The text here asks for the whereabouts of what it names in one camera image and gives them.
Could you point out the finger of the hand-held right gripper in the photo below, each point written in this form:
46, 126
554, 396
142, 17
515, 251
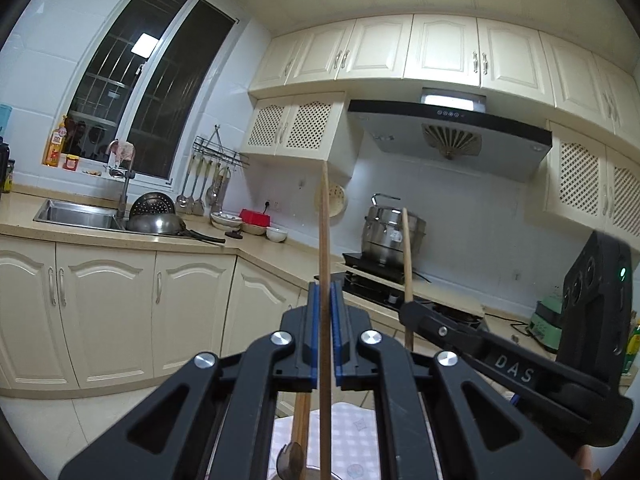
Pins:
425, 321

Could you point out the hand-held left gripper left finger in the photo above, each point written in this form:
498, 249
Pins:
314, 340

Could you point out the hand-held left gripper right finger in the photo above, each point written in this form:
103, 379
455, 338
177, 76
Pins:
339, 340

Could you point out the long wooden chopstick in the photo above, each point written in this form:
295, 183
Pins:
325, 260
407, 260

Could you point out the person's right hand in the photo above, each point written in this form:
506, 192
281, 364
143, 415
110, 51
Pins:
583, 462

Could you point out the green kitchen appliance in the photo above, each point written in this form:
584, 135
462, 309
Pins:
547, 322

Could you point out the black gas stove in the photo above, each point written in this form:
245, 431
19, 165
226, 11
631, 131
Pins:
370, 292

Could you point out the black induction cooker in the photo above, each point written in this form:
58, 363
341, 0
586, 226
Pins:
370, 266

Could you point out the checkered tablecloth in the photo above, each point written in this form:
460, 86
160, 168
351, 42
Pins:
350, 430

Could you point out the steel stock pot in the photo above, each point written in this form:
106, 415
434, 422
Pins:
385, 232

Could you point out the small white bowl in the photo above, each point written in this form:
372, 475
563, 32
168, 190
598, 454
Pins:
276, 234

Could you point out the red box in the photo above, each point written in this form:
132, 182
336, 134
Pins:
255, 217

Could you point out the round woven trivet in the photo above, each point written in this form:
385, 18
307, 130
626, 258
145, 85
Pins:
337, 200

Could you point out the stacked bowls with red box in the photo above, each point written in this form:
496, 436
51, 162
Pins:
226, 220

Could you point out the cream lattice-door cabinet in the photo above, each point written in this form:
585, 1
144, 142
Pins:
300, 125
590, 180

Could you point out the hanging steel skimmer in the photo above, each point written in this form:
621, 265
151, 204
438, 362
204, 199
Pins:
215, 192

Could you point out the hanging steel spatula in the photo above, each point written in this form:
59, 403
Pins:
200, 200

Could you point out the black glass range hood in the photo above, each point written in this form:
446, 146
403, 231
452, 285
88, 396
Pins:
450, 130

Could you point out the cream lower cabinets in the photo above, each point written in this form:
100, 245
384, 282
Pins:
110, 310

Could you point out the cream cabinets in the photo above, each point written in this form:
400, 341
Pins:
440, 50
110, 310

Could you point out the steel colander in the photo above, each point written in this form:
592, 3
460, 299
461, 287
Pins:
152, 205

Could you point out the steel faucet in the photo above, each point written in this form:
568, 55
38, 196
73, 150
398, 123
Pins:
124, 190

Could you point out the pink cloth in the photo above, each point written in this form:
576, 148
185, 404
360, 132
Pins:
122, 151

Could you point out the steel sink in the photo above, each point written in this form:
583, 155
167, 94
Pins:
75, 214

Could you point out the cream upper cabinets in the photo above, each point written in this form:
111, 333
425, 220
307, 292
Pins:
440, 50

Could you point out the small red-lidded jar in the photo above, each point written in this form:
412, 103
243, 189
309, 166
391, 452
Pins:
72, 162

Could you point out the sliding kitchen window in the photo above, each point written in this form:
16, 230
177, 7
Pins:
150, 75

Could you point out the yellow oil bottle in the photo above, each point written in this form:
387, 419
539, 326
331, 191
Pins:
55, 145

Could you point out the dark bottle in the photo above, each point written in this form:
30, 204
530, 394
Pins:
4, 170

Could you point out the blue container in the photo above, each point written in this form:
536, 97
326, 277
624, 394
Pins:
4, 120

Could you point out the white wall socket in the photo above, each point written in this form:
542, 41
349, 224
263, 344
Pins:
270, 206

